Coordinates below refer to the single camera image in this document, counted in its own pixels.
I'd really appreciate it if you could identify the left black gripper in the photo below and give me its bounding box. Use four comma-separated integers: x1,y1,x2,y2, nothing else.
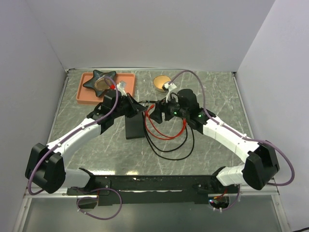
112,92,147,118

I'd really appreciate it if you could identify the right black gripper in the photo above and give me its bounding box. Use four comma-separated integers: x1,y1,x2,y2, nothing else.
149,92,189,124

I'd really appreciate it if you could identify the black network switch box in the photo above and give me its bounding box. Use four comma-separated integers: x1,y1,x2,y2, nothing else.
125,113,145,140

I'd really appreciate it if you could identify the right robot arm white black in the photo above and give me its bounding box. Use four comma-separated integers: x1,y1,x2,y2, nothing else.
150,89,280,193

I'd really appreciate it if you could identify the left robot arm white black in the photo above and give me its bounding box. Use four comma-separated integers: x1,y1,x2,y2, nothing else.
25,89,146,195

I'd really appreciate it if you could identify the small yellow bowl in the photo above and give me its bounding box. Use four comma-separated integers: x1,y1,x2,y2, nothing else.
153,75,171,92

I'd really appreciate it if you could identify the dark star-shaped dish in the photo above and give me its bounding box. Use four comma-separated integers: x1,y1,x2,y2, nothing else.
83,70,116,97

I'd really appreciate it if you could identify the salmon rectangular tray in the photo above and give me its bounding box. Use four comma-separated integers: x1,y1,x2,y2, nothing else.
76,72,136,105

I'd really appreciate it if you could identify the black ethernet cable inner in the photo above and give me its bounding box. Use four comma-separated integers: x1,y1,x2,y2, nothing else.
139,99,189,153

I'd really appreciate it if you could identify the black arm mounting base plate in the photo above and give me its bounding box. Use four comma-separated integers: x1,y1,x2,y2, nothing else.
67,175,238,206

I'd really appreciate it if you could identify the aluminium frame rail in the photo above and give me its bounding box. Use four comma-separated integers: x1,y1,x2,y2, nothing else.
24,175,280,199

